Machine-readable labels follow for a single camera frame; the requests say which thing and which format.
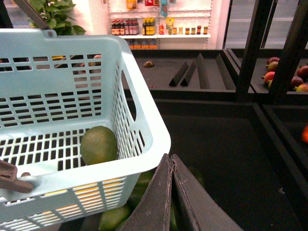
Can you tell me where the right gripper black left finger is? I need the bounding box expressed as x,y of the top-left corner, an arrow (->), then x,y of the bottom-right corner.
121,154 -> 172,231

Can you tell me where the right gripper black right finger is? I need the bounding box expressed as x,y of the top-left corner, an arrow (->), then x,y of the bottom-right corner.
171,154 -> 242,231

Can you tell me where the green avocado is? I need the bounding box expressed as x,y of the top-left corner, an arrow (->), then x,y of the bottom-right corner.
98,205 -> 131,231
80,126 -> 118,165

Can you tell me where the light blue plastic basket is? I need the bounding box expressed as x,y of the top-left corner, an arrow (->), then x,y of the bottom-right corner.
0,29 -> 171,231

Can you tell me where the orange fruit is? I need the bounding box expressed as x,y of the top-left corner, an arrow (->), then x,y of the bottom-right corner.
301,126 -> 308,144

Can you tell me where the black triangular divider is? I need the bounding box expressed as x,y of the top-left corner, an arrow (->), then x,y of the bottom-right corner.
180,61 -> 196,87
169,61 -> 188,87

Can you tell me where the brown fruit on shelf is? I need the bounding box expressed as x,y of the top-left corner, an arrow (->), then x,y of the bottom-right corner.
143,61 -> 154,68

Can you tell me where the pile of red fruits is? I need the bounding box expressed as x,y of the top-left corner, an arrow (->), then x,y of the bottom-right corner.
261,56 -> 308,92

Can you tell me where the white grocery shelf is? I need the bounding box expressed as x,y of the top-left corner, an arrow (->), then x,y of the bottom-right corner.
104,0 -> 212,50

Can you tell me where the green potted plant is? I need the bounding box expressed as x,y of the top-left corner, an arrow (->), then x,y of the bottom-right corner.
28,0 -> 86,36

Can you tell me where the black shelf post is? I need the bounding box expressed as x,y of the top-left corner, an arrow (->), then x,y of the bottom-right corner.
235,0 -> 277,102

